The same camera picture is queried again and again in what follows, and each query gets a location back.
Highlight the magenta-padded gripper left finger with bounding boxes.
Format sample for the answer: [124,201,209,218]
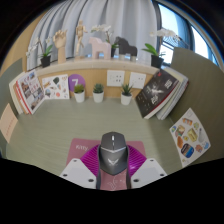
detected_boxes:
[59,143,102,191]

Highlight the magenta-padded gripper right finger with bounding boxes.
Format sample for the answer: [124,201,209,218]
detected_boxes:
[125,144,168,190]

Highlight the grey computer mouse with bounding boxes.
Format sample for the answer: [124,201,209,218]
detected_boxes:
[98,131,130,177]

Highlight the white food picture card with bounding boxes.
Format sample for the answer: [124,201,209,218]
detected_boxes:
[168,107,212,168]

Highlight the small plant in white pot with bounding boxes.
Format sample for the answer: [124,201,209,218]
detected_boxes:
[120,83,134,107]
[92,83,105,104]
[73,83,86,104]

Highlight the black cover book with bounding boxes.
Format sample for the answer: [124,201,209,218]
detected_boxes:
[134,69,181,119]

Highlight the purple round number sticker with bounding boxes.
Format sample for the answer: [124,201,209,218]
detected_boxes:
[67,73,86,93]

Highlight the photo-cover book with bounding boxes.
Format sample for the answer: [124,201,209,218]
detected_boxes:
[16,69,46,115]

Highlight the red-spined book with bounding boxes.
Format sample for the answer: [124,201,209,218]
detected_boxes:
[13,80,32,116]

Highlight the grey-green desk divider panel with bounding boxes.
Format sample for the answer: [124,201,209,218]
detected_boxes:
[168,46,224,166]
[0,58,24,111]

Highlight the wooden desk shelf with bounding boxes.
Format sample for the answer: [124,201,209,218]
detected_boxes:
[23,58,161,100]

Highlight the black horse figure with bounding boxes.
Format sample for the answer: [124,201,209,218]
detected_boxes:
[114,36,138,62]

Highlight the pink horse figure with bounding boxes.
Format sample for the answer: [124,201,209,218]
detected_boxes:
[88,36,112,60]

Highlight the wooden hand model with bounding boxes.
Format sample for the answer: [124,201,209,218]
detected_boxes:
[52,29,69,64]

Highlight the grey curtain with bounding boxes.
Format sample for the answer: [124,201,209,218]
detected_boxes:
[26,0,164,71]

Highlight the dark-framed window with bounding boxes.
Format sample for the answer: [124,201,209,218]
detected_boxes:
[153,1,221,68]

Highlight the white wall socket plate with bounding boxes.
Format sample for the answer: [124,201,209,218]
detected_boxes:
[128,71,147,90]
[106,69,126,88]

